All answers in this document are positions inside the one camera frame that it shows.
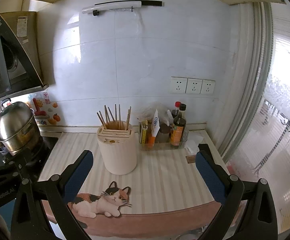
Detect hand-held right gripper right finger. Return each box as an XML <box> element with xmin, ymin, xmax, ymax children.
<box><xmin>195</xmin><ymin>144</ymin><xmax>278</xmax><ymax>240</ymax></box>

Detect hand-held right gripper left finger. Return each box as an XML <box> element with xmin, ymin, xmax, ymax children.
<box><xmin>10</xmin><ymin>149</ymin><xmax>94</xmax><ymax>240</ymax></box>

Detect cream round utensil holder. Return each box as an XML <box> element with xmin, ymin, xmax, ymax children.
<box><xmin>96</xmin><ymin>124</ymin><xmax>137</xmax><ymax>175</ymax></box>

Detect group of wooden chopsticks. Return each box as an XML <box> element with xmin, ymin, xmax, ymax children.
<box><xmin>96</xmin><ymin>104</ymin><xmax>132</xmax><ymax>130</ymax></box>

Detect person's left forearm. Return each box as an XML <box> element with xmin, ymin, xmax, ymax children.
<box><xmin>0</xmin><ymin>211</ymin><xmax>11</xmax><ymax>240</ymax></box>

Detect steel pot with lid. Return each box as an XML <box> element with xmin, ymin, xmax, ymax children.
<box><xmin>0</xmin><ymin>99</ymin><xmax>41</xmax><ymax>155</ymax></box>

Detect white tissue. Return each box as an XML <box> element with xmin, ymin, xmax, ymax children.
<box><xmin>185</xmin><ymin>132</ymin><xmax>204</xmax><ymax>154</ymax></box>

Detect black stove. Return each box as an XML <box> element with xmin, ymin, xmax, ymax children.
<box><xmin>0</xmin><ymin>136</ymin><xmax>59</xmax><ymax>170</ymax></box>

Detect striped cat print mat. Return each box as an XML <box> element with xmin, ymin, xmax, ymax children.
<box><xmin>37</xmin><ymin>130</ymin><xmax>233</xmax><ymax>240</ymax></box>

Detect clear plastic tray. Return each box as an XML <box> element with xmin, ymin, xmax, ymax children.
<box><xmin>138</xmin><ymin>127</ymin><xmax>189</xmax><ymax>151</ymax></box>

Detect dark soy sauce bottle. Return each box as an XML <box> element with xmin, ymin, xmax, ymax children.
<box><xmin>170</xmin><ymin>104</ymin><xmax>187</xmax><ymax>147</ymax></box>

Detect grey lid jar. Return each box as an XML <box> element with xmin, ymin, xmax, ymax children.
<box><xmin>159</xmin><ymin>124</ymin><xmax>172</xmax><ymax>143</ymax></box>

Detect yellow box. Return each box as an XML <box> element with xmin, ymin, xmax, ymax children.
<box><xmin>138</xmin><ymin>119</ymin><xmax>149</xmax><ymax>144</ymax></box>

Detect white label packet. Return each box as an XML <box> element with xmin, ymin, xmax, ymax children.
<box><xmin>149</xmin><ymin>109</ymin><xmax>162</xmax><ymax>144</ymax></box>

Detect glass sliding window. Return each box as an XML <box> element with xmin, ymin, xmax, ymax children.
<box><xmin>222</xmin><ymin>2</ymin><xmax>290</xmax><ymax>230</ymax></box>

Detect red cap bottle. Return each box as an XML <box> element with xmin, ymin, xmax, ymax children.
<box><xmin>171</xmin><ymin>102</ymin><xmax>181</xmax><ymax>118</ymax></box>

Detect clear plastic bag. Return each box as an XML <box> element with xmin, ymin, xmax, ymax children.
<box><xmin>137</xmin><ymin>102</ymin><xmax>170</xmax><ymax>122</ymax></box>

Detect stainless chimney cover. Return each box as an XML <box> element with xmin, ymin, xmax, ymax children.
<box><xmin>15</xmin><ymin>11</ymin><xmax>43</xmax><ymax>80</ymax></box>

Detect fruit wall stickers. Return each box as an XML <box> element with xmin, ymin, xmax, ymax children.
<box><xmin>32</xmin><ymin>92</ymin><xmax>60</xmax><ymax>127</ymax></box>

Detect white wall socket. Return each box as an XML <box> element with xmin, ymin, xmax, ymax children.
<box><xmin>201</xmin><ymin>79</ymin><xmax>216</xmax><ymax>95</ymax></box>
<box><xmin>186</xmin><ymin>78</ymin><xmax>202</xmax><ymax>95</ymax></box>
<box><xmin>170</xmin><ymin>77</ymin><xmax>188</xmax><ymax>94</ymax></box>

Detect white wall-mounted tube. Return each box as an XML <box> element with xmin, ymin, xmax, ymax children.
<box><xmin>82</xmin><ymin>0</ymin><xmax>142</xmax><ymax>17</ymax></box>

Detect black wall strip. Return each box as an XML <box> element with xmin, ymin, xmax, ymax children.
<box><xmin>94</xmin><ymin>1</ymin><xmax>163</xmax><ymax>7</ymax></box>

